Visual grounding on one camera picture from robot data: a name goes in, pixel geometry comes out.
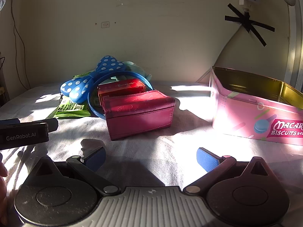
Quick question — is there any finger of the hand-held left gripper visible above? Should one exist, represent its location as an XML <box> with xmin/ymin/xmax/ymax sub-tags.
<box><xmin>0</xmin><ymin>118</ymin><xmax>21</xmax><ymax>126</ymax></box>
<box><xmin>46</xmin><ymin>118</ymin><xmax>59</xmax><ymax>132</ymax></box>

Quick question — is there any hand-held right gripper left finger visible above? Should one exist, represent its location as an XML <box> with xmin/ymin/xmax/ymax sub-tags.
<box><xmin>26</xmin><ymin>146</ymin><xmax>122</xmax><ymax>196</ymax></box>

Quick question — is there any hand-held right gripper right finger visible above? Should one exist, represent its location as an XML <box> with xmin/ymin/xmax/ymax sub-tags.
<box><xmin>183</xmin><ymin>147</ymin><xmax>276</xmax><ymax>196</ymax></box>

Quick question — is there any person's left hand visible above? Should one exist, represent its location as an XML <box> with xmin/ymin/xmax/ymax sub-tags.
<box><xmin>0</xmin><ymin>154</ymin><xmax>8</xmax><ymax>227</ymax></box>

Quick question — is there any green snack packet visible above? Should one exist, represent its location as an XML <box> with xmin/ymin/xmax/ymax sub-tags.
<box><xmin>73</xmin><ymin>70</ymin><xmax>95</xmax><ymax>79</ymax></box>
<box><xmin>53</xmin><ymin>98</ymin><xmax>92</xmax><ymax>120</ymax></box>

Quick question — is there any white bed sheet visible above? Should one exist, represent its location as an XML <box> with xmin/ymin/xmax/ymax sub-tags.
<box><xmin>0</xmin><ymin>80</ymin><xmax>303</xmax><ymax>227</ymax></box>

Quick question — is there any pink biscuit tin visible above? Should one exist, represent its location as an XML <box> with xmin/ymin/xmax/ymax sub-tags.
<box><xmin>209</xmin><ymin>66</ymin><xmax>303</xmax><ymax>146</ymax></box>

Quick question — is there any magenta leather box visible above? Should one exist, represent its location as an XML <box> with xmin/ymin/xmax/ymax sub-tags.
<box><xmin>102</xmin><ymin>90</ymin><xmax>176</xmax><ymax>141</ymax></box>

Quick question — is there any red orange carton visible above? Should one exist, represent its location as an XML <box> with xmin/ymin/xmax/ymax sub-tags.
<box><xmin>97</xmin><ymin>79</ymin><xmax>146</xmax><ymax>106</ymax></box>

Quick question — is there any blue polka-dot bow headband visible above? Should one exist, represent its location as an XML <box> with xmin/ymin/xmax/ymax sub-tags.
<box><xmin>60</xmin><ymin>55</ymin><xmax>155</xmax><ymax>119</ymax></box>

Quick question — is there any teal plush toy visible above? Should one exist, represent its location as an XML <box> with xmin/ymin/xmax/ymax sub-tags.
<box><xmin>111</xmin><ymin>61</ymin><xmax>153</xmax><ymax>83</ymax></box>

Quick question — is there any black tape cross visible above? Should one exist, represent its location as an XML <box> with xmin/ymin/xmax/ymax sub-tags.
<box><xmin>224</xmin><ymin>3</ymin><xmax>275</xmax><ymax>47</ymax></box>

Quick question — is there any thin dark wall cable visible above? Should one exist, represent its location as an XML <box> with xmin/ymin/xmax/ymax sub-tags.
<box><xmin>10</xmin><ymin>0</ymin><xmax>32</xmax><ymax>88</ymax></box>

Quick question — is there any white window frame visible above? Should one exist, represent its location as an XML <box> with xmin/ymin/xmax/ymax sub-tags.
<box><xmin>283</xmin><ymin>0</ymin><xmax>303</xmax><ymax>88</ymax></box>

